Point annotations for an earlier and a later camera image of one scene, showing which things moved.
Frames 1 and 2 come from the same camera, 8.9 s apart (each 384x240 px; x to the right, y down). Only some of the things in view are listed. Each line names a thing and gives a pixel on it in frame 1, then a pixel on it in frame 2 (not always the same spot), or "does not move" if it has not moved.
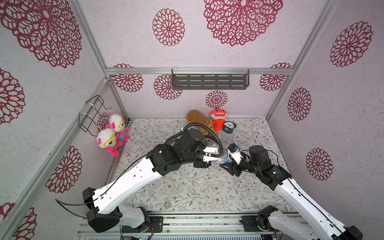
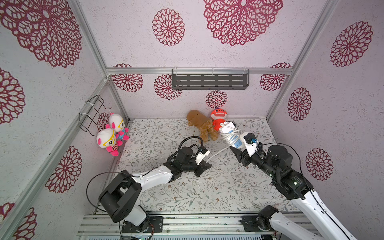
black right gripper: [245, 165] to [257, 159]
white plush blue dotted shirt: [117, 124] does not move
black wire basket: [95, 106] does not move
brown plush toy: [194, 116] does not move
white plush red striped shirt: [107, 138] does not move
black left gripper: [202, 164] to [202, 167]
